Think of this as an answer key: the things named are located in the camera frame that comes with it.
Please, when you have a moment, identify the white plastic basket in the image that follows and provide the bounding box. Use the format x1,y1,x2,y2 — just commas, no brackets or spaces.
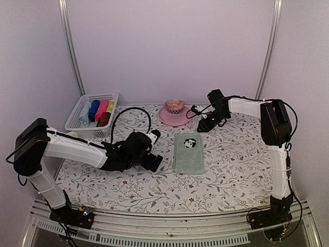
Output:
65,92,120,138

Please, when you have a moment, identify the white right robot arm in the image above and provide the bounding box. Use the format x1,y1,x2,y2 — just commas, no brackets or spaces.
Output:
191,89,294,203

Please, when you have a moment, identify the light blue rolled towel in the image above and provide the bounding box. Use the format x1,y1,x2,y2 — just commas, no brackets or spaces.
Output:
78,101,92,126

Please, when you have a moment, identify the right aluminium frame post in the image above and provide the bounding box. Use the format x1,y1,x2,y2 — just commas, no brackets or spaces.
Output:
255,0,283,99

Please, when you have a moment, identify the left aluminium frame post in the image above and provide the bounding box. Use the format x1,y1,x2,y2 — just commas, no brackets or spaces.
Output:
58,0,85,96

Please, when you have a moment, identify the green panda towel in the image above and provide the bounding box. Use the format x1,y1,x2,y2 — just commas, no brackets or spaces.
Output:
174,133,204,175

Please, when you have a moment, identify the pink plate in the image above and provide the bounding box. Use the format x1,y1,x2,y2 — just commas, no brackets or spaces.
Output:
158,107,190,127

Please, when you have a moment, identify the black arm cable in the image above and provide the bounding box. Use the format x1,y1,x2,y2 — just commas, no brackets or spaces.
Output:
109,107,152,145
185,95,299,145

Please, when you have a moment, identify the white cup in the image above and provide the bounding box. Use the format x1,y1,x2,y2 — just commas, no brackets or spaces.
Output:
67,132,78,137

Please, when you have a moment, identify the dark red towel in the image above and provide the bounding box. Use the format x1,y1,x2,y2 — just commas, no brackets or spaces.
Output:
97,112,111,127

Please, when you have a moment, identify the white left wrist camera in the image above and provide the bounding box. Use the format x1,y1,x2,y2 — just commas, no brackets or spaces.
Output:
146,129,161,145

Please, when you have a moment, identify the dark blue rolled towel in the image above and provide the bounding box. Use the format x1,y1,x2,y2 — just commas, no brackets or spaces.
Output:
88,100,100,122

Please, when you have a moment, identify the yellow green rolled towel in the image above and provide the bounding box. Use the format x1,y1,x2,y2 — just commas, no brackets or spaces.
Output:
106,100,115,113

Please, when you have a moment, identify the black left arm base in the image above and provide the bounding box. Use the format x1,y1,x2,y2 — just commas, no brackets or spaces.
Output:
49,197,95,230

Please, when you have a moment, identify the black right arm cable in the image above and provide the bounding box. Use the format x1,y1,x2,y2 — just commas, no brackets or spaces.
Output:
185,95,299,145

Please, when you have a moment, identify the patterned small bowl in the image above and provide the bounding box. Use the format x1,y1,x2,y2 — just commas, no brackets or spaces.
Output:
164,99,185,114

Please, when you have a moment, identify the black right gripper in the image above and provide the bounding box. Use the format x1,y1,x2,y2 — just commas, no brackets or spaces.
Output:
198,109,229,132

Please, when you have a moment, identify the aluminium frame post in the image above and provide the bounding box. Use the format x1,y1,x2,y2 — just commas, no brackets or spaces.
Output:
255,0,283,99
58,0,85,96

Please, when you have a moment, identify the pink rolled towel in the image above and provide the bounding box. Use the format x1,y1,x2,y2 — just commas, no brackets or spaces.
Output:
95,100,109,121

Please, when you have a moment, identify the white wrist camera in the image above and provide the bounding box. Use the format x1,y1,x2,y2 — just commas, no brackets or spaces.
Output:
190,105,204,115
146,129,161,145

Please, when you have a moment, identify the aluminium front rail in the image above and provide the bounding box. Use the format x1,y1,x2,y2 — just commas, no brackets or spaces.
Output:
20,200,326,246

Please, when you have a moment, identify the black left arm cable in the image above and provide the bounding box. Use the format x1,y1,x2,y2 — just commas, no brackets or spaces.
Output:
109,107,152,145

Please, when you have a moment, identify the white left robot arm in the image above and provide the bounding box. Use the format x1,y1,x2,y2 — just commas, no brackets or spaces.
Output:
6,118,163,223

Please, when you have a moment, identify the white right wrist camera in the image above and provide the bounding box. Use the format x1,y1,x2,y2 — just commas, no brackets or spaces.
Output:
190,105,204,115

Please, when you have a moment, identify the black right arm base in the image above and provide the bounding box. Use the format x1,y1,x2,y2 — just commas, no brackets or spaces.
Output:
246,195,294,242

